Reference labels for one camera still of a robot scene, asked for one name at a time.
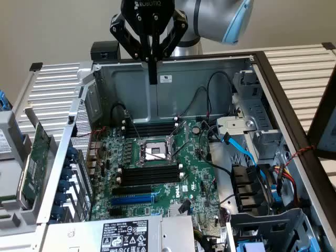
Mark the green expansion card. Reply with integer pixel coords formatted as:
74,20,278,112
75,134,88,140
15,122,53,211

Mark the silver power supply with label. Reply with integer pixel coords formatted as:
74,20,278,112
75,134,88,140
39,215,195,252

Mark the black framed monitor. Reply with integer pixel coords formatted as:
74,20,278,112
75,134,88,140
307,75,336,160

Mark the blue plastic bracket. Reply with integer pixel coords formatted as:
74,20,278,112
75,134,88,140
0,89,13,113

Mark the thin red wire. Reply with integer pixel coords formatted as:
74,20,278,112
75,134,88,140
76,125,109,138

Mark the green Dell motherboard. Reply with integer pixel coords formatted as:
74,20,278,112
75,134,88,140
90,119,222,232

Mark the black cable connector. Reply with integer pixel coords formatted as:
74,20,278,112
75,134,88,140
178,199,191,215

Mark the multicoloured power wire bundle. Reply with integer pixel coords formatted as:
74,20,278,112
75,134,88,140
272,164,302,209

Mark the silver CPU socket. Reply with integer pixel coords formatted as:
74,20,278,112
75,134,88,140
136,136,176,167

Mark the black fan shroud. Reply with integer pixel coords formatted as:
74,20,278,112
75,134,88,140
230,163,275,214

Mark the blue plastic drive tray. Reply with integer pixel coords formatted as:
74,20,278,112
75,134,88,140
236,240,266,252

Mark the silver hard disk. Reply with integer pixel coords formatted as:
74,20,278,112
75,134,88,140
0,128,17,161
0,160,24,203

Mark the thick black wire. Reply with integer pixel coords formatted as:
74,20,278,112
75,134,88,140
197,120,233,174

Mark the thin black wire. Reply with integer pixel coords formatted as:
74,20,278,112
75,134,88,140
183,86,208,118
206,71,235,123

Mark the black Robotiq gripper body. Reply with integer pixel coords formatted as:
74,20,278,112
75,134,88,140
120,0,176,37

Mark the thick black cable loop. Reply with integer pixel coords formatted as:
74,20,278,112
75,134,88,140
110,102,130,127

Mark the grey plastic parts rack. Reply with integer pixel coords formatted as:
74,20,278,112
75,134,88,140
0,106,64,252

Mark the silver rear port block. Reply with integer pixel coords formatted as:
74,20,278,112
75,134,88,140
87,141,102,177

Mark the black box with port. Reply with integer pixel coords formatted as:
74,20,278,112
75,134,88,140
90,41,122,63

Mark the silver disk bay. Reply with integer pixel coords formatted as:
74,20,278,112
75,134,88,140
216,70,288,165

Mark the silver chipset heatsink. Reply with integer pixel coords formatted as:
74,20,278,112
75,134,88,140
169,203,192,217

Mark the blue plastic latch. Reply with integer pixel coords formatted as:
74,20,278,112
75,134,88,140
270,183,284,209

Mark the red black twisted wire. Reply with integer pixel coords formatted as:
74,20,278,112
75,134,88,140
285,145,316,166

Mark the thin metal locking lever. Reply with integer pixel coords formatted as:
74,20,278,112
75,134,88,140
126,112,142,139
170,142,190,159

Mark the blue SATA wire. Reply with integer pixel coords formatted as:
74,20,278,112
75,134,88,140
221,132,267,182

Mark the long black expansion slot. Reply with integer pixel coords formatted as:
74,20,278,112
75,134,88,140
112,184,153,197

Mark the long blue expansion slot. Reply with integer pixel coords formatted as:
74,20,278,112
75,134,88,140
110,193,155,207

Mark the open grey PC case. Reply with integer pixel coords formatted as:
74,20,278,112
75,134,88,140
36,51,336,252

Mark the grey disk cage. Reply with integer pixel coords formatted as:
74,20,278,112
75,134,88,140
227,207,325,252

